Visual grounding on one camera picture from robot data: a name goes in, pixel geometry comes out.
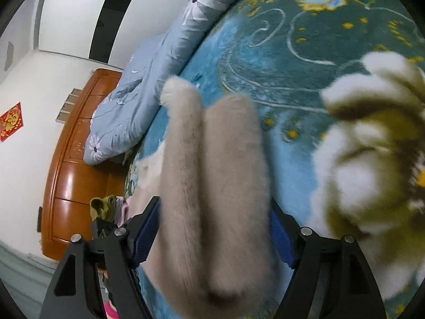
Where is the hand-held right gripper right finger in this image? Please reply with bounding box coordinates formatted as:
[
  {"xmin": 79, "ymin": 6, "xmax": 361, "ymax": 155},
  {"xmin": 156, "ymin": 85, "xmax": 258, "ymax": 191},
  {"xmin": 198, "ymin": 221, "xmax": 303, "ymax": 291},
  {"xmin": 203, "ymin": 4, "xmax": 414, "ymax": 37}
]
[{"xmin": 270, "ymin": 198, "xmax": 388, "ymax": 319}]

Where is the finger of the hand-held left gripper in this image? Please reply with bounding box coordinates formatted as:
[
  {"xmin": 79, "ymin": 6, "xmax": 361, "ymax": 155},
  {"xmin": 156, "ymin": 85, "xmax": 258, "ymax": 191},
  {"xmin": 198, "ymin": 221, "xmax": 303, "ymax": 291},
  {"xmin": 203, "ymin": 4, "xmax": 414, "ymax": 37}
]
[{"xmin": 92, "ymin": 218, "xmax": 117, "ymax": 240}]

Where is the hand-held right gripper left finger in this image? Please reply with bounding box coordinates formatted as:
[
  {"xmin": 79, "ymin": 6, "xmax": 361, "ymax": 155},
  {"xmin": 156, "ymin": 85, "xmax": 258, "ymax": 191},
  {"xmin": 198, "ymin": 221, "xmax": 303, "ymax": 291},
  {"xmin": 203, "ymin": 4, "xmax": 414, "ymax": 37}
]
[{"xmin": 39, "ymin": 195, "xmax": 162, "ymax": 319}]

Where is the beige fuzzy garment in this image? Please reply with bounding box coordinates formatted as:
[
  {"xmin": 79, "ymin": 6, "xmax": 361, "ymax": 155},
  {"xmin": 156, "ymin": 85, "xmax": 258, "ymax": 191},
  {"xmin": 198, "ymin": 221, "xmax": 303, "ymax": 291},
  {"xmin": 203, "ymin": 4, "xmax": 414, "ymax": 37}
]
[{"xmin": 131, "ymin": 76, "xmax": 276, "ymax": 319}]

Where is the olive folded cloth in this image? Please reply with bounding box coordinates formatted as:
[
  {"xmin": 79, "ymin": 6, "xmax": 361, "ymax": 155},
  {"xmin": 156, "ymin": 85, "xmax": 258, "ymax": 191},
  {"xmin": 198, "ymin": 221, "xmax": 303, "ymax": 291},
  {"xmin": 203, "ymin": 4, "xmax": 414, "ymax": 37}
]
[{"xmin": 90, "ymin": 197, "xmax": 117, "ymax": 220}]

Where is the pale pink folded cloth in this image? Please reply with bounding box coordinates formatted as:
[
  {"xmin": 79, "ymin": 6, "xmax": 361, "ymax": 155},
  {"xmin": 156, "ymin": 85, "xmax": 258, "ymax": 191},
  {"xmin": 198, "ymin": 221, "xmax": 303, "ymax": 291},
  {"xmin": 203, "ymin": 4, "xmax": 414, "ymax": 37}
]
[{"xmin": 114, "ymin": 195, "xmax": 133, "ymax": 225}]

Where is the wooden headboard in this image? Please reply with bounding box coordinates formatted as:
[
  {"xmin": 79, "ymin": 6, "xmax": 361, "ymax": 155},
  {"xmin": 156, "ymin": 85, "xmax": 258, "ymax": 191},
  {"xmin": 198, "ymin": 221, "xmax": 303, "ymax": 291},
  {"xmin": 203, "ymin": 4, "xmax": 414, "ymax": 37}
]
[{"xmin": 41, "ymin": 68, "xmax": 140, "ymax": 263}]

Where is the light blue floral quilt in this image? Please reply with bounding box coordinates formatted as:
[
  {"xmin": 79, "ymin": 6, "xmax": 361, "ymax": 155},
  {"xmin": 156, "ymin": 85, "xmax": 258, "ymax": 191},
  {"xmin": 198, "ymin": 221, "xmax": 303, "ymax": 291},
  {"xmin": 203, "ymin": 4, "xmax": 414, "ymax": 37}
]
[{"xmin": 83, "ymin": 0, "xmax": 253, "ymax": 166}]

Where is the green floral plush blanket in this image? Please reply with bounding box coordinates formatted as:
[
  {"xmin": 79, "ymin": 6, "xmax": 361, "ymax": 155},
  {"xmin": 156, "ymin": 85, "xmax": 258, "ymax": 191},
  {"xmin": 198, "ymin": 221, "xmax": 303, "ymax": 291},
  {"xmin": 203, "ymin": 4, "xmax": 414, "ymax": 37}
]
[{"xmin": 124, "ymin": 0, "xmax": 425, "ymax": 319}]

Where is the white wardrobe with black stripe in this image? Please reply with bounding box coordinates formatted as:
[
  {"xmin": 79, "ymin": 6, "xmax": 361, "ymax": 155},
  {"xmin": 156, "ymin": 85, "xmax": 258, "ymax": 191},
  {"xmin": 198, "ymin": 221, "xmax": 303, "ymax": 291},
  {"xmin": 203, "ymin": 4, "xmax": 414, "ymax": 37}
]
[{"xmin": 33, "ymin": 0, "xmax": 186, "ymax": 70}]

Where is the red wall decoration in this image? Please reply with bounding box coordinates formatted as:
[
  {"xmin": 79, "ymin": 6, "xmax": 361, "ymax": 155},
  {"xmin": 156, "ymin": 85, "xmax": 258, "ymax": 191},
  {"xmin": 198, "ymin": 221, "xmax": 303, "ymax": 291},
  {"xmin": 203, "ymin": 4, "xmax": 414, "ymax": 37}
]
[{"xmin": 0, "ymin": 103, "xmax": 24, "ymax": 142}]

